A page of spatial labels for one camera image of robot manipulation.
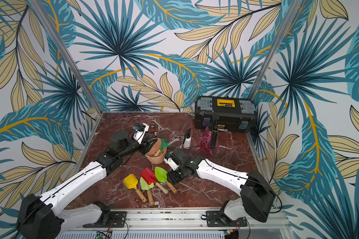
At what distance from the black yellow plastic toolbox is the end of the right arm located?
42 cm

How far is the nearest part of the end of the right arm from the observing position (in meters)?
0.59

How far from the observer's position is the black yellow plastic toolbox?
0.99 m
